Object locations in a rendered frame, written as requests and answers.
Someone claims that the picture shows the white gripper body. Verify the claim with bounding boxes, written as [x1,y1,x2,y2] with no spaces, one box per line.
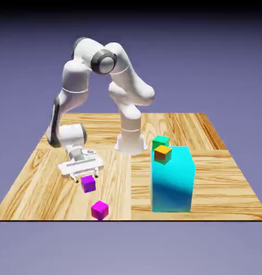
[57,155,104,176]

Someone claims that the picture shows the small purple cube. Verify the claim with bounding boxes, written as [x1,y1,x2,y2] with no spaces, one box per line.
[81,175,97,193]

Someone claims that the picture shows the small magenta cube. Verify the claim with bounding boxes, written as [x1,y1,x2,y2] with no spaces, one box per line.
[90,200,110,221]

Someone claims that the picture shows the small orange cube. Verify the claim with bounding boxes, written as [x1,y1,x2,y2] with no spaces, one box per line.
[154,144,172,165]

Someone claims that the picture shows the small green cube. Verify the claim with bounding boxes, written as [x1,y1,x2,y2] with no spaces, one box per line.
[152,135,171,149]

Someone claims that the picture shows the large cyan box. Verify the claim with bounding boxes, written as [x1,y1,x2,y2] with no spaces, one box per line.
[150,146,197,213]

